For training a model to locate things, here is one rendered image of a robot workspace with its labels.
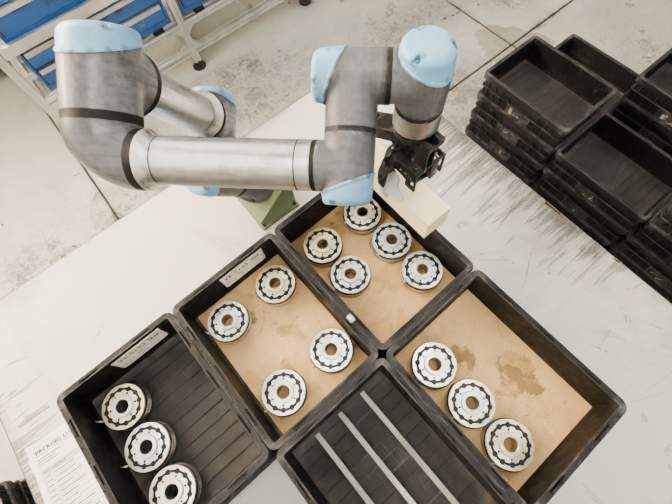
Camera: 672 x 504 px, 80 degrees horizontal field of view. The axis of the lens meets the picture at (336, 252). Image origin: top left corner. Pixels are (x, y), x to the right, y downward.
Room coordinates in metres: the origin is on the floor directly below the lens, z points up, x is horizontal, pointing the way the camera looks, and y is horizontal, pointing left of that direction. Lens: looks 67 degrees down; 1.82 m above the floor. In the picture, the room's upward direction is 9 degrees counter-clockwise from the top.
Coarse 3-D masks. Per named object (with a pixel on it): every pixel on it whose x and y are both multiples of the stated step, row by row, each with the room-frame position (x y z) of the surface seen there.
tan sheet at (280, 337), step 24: (264, 264) 0.41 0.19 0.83; (240, 288) 0.35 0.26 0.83; (264, 312) 0.28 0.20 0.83; (288, 312) 0.27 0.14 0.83; (312, 312) 0.26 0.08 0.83; (264, 336) 0.22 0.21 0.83; (288, 336) 0.21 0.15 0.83; (312, 336) 0.20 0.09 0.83; (240, 360) 0.17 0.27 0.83; (264, 360) 0.16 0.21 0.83; (288, 360) 0.15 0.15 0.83; (360, 360) 0.12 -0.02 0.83; (312, 384) 0.09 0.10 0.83; (336, 384) 0.08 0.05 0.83; (264, 408) 0.05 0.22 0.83
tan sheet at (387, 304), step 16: (336, 208) 0.54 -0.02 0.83; (320, 224) 0.50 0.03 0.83; (336, 224) 0.49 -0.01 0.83; (352, 240) 0.44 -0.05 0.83; (368, 240) 0.43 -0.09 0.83; (304, 256) 0.41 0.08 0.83; (368, 256) 0.38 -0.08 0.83; (320, 272) 0.36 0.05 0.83; (384, 272) 0.33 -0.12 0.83; (448, 272) 0.30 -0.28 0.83; (368, 288) 0.30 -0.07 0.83; (384, 288) 0.29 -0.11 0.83; (400, 288) 0.28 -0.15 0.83; (352, 304) 0.26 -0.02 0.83; (368, 304) 0.25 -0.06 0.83; (384, 304) 0.25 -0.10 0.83; (400, 304) 0.24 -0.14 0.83; (416, 304) 0.24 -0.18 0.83; (368, 320) 0.21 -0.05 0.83; (384, 320) 0.21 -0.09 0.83; (400, 320) 0.20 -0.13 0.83; (384, 336) 0.17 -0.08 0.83
